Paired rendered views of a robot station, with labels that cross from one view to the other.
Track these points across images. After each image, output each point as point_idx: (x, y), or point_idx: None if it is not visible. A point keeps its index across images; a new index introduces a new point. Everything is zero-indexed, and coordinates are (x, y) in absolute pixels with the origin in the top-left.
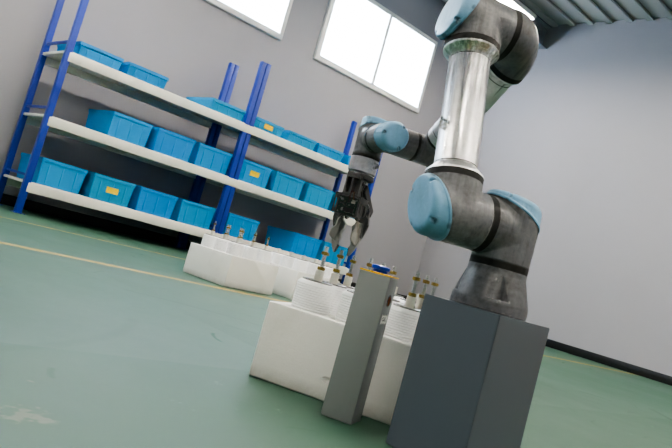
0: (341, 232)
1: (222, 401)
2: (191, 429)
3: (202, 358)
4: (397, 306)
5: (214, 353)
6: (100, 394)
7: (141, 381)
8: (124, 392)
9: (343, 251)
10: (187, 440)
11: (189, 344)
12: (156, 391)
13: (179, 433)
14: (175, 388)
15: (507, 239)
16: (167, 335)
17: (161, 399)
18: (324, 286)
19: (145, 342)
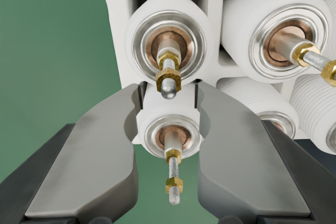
0: (125, 133)
1: (182, 175)
2: (199, 213)
3: (95, 98)
4: (332, 151)
5: (73, 59)
6: (155, 215)
7: (143, 190)
8: (155, 207)
9: (176, 93)
10: (205, 221)
11: (40, 59)
12: (158, 194)
13: (199, 219)
14: (157, 182)
15: None
16: (4, 54)
17: (168, 200)
18: (196, 152)
19: (51, 115)
